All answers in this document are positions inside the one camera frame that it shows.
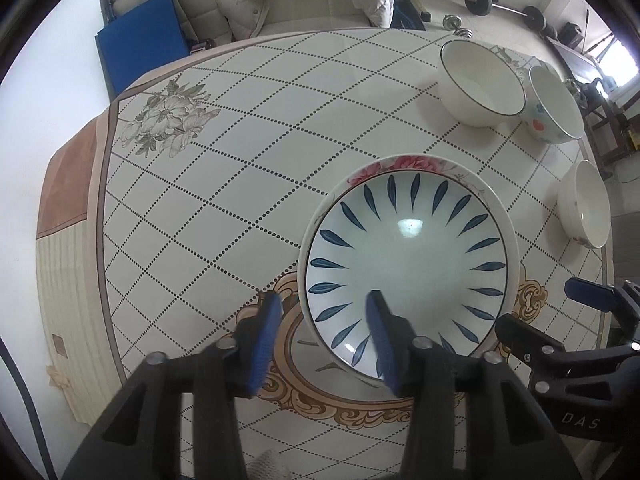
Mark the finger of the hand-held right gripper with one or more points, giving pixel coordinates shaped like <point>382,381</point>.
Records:
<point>525,335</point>
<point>590,292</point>

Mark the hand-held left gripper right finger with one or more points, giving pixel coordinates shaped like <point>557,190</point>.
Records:
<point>385,345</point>

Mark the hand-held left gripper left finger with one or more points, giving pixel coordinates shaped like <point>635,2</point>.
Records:
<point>262,340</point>

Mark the white plate with blue leaves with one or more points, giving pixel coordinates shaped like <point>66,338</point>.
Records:
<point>415,270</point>

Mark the small white bowl red flowers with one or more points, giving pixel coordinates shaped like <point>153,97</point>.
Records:
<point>587,205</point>

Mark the white plate with pink flowers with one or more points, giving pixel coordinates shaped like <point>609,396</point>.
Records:
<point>415,164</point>

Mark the white bowl with coloured dots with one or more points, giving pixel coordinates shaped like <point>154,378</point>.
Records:
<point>552,105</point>

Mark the white bowl with dark rim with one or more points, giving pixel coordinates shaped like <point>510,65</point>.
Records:
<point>482,82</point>

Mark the short barbell with black plates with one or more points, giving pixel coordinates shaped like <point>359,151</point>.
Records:
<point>477,1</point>

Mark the dark wooden chair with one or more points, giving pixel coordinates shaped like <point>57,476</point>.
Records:
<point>607,120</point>

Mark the crumpled beige paper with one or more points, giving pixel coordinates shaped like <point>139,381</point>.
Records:
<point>57,376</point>

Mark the beige and brown striped mat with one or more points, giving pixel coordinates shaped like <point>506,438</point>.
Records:
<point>65,270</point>

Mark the black treadmill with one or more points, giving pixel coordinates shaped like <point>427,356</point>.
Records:
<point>575,60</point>

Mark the window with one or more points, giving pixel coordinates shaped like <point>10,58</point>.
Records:
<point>617,57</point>

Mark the chrome dumbbell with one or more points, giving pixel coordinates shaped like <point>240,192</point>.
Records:
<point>457,27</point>

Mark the blue folded mat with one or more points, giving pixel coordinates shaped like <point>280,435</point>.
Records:
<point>140,45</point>

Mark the beige upholstered chair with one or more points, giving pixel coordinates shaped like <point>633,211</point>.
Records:
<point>310,7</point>

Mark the blue weight bench pad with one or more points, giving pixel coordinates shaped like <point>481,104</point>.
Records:
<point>406,7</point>

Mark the beige padded folding chair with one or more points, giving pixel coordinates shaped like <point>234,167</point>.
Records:
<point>145,5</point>

